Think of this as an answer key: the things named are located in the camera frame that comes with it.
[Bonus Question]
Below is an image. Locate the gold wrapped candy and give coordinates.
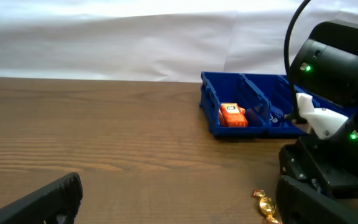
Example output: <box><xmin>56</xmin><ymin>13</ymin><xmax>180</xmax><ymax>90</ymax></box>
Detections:
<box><xmin>252</xmin><ymin>189</ymin><xmax>282</xmax><ymax>224</ymax></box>

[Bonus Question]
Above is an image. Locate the black cable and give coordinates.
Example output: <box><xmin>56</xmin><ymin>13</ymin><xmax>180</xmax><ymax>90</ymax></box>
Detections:
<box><xmin>283</xmin><ymin>0</ymin><xmax>312</xmax><ymax>124</ymax></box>

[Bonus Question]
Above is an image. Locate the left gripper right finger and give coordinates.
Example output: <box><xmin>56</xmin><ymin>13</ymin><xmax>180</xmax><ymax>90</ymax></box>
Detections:
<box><xmin>275</xmin><ymin>175</ymin><xmax>358</xmax><ymax>224</ymax></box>

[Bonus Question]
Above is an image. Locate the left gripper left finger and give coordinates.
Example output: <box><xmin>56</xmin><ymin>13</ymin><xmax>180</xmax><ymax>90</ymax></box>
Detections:
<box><xmin>0</xmin><ymin>172</ymin><xmax>84</xmax><ymax>224</ymax></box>

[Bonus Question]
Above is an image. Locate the orange candy box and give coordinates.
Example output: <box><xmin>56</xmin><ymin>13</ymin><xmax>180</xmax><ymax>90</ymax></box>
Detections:
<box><xmin>218</xmin><ymin>106</ymin><xmax>247</xmax><ymax>128</ymax></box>
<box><xmin>219</xmin><ymin>103</ymin><xmax>249</xmax><ymax>128</ymax></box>

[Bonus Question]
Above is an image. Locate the blue tray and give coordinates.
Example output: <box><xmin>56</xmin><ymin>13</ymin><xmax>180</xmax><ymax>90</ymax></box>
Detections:
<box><xmin>198</xmin><ymin>71</ymin><xmax>358</xmax><ymax>139</ymax></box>

